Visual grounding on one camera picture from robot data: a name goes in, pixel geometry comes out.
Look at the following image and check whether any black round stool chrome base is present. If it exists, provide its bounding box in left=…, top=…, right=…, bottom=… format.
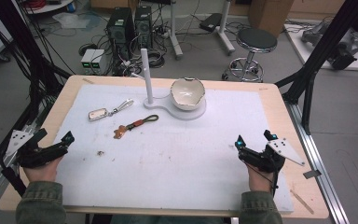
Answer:
left=221, top=27, right=279, bottom=84

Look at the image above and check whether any white bench power supply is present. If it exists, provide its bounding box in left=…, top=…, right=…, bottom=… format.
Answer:
left=90, top=49, right=107, bottom=76
left=80, top=49, right=97, bottom=75

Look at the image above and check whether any person's left hand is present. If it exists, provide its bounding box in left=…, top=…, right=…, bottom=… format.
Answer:
left=22, top=156, right=64, bottom=183

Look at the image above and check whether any person's right hand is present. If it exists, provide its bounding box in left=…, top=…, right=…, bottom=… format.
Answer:
left=245, top=162, right=277, bottom=192

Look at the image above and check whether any white foam mat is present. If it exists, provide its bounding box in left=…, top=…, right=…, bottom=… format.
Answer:
left=54, top=84, right=295, bottom=215

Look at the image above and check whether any white-legged wooden desk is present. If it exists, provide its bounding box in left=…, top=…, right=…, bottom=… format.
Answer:
left=167, top=0, right=237, bottom=61

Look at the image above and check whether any white board with grey machine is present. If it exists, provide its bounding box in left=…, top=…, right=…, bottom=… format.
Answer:
left=283, top=18, right=358, bottom=72

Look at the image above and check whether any black metal frame with cables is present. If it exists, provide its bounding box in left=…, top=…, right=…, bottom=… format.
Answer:
left=0, top=0, right=73, bottom=200

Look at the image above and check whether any cardboard box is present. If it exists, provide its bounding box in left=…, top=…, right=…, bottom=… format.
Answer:
left=248, top=0, right=295, bottom=38

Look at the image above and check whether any wooden stick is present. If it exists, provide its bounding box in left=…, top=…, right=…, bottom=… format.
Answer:
left=289, top=189, right=315, bottom=216

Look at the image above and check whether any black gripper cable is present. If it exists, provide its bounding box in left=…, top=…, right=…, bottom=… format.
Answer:
left=247, top=161, right=280, bottom=198

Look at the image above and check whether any silver key fob white strap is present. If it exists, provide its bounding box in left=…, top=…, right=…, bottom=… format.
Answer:
left=88, top=98, right=135, bottom=122

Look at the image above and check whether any grey tape piece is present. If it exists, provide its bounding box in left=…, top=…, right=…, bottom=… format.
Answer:
left=302, top=169, right=323, bottom=180

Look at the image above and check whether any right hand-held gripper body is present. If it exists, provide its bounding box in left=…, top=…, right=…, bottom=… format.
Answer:
left=238, top=138, right=306, bottom=174

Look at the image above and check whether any white key stand with pegs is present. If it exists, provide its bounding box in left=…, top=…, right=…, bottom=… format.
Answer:
left=131, top=48, right=207, bottom=121

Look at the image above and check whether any black power adapter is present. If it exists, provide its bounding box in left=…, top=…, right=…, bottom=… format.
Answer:
left=198, top=12, right=224, bottom=33

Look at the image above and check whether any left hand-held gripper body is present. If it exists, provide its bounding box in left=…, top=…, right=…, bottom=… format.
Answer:
left=5, top=130, right=70, bottom=170

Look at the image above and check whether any white eggshell-shaped ceramic bowl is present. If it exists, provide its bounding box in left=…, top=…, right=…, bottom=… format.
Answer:
left=170, top=77, right=206, bottom=112

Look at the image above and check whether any black computer tower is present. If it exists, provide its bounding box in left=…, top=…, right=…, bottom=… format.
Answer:
left=134, top=6, right=154, bottom=49
left=106, top=7, right=135, bottom=61

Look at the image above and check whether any orange keychain with bear charm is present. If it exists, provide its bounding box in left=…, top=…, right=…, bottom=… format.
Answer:
left=113, top=114, right=159, bottom=140

